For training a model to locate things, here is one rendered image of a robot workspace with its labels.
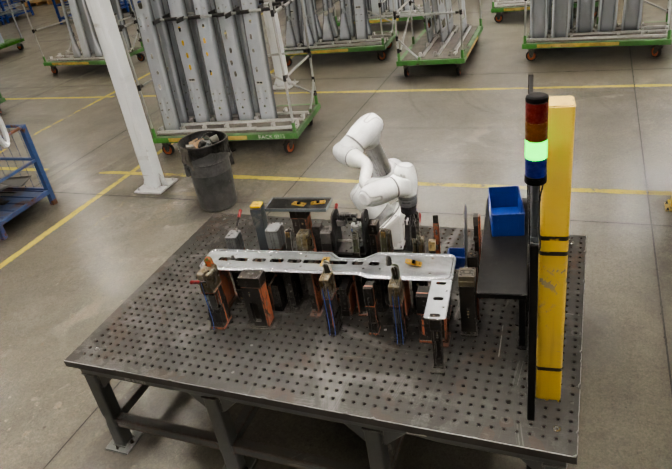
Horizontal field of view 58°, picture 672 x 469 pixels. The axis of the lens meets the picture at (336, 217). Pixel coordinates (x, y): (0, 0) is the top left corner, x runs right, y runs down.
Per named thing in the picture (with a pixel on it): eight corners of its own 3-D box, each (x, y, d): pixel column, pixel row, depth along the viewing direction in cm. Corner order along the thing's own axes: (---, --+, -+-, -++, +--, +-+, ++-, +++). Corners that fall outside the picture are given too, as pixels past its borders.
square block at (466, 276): (460, 336, 299) (457, 276, 281) (462, 325, 305) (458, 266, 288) (477, 337, 296) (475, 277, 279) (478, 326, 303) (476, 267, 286)
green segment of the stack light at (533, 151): (524, 161, 192) (524, 143, 189) (524, 152, 198) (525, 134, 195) (547, 161, 190) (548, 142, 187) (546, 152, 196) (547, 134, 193)
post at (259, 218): (263, 272, 373) (248, 210, 352) (267, 265, 379) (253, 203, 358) (275, 273, 371) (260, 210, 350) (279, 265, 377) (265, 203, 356)
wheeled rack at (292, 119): (155, 159, 761) (110, 14, 676) (191, 128, 844) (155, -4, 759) (301, 155, 706) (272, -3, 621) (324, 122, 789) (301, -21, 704)
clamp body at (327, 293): (323, 336, 313) (313, 281, 297) (330, 321, 323) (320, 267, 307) (341, 337, 311) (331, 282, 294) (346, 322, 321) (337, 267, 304)
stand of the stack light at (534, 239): (523, 258, 210) (525, 99, 182) (523, 247, 216) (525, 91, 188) (544, 258, 208) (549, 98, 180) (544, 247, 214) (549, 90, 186)
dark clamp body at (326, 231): (324, 292, 347) (314, 235, 328) (331, 278, 358) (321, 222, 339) (343, 293, 344) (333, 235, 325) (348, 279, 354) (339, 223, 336)
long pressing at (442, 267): (194, 272, 330) (194, 269, 329) (212, 249, 349) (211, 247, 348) (452, 282, 290) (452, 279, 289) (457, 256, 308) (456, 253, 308)
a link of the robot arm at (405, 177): (409, 186, 292) (386, 195, 287) (406, 156, 284) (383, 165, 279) (423, 193, 283) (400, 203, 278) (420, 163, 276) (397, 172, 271)
